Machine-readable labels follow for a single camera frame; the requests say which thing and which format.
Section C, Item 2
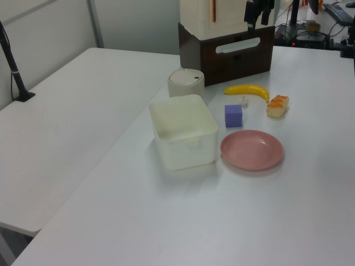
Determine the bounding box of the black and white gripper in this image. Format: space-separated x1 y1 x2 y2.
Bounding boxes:
244 0 276 29

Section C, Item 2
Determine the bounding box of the orange topped bread piece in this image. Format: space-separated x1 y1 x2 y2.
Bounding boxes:
266 94 290 117

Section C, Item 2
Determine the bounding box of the pink round plate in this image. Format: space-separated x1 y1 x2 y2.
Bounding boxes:
220 130 285 171

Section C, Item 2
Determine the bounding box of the black monitor stand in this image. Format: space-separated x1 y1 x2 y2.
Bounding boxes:
287 0 303 27

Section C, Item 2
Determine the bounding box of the cream toy cabinet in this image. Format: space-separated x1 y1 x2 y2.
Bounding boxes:
180 0 276 40

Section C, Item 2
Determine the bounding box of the dark brown drawer box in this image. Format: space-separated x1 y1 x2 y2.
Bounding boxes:
177 22 275 88

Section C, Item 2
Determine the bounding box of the yellow banana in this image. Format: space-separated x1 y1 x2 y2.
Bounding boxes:
223 83 271 104

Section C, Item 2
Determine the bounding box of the black keyboard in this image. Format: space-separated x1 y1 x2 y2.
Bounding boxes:
322 2 354 23

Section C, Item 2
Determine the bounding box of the round cream trash can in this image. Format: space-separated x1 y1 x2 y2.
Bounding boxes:
167 68 206 98

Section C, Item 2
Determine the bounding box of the purple cube block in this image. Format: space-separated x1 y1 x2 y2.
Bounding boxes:
224 104 244 129

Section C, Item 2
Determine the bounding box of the white rectangular plastic bin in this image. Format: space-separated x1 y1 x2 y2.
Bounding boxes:
148 94 219 171

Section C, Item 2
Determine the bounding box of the black clamp mount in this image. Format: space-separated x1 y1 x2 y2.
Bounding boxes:
339 24 355 59

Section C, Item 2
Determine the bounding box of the grey partition post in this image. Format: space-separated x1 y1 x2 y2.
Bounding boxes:
86 0 105 49

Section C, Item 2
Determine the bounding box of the black camera stand pole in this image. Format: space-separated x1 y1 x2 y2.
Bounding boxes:
0 20 36 103

